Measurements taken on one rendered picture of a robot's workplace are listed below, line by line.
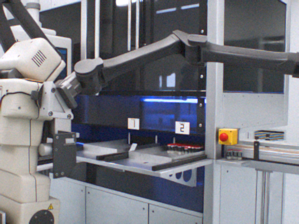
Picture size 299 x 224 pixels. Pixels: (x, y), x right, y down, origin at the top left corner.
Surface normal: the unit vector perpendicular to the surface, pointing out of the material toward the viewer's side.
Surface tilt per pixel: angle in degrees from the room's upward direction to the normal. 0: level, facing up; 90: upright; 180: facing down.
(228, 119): 90
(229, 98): 90
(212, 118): 90
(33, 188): 90
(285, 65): 131
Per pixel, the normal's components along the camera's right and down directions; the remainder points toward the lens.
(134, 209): -0.65, 0.04
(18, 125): 0.73, 0.04
